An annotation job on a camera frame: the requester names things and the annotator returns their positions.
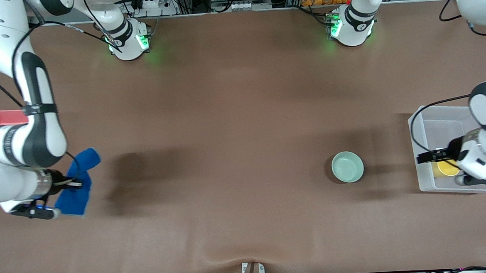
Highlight grey socket strip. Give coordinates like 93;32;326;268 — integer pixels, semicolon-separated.
212;0;272;13

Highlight brown table cover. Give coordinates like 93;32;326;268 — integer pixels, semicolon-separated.
0;0;486;273

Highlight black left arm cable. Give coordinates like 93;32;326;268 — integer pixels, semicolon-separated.
409;95;475;173

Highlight pink plastic bin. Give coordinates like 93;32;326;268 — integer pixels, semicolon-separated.
0;109;30;127

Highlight pale green bowl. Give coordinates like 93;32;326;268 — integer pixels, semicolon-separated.
330;150;365;184

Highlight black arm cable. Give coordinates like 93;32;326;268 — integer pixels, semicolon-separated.
409;95;475;173
0;16;130;183

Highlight white power strip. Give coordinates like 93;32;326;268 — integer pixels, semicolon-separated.
130;0;179;18

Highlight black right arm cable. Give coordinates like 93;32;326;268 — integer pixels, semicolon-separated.
0;16;130;183

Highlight clear plastic bin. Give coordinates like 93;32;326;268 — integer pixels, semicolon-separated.
407;102;486;197

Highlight yellow cup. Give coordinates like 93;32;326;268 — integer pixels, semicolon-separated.
432;158;462;178

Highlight blue cloth with grey hem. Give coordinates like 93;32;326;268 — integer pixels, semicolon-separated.
52;147;104;218

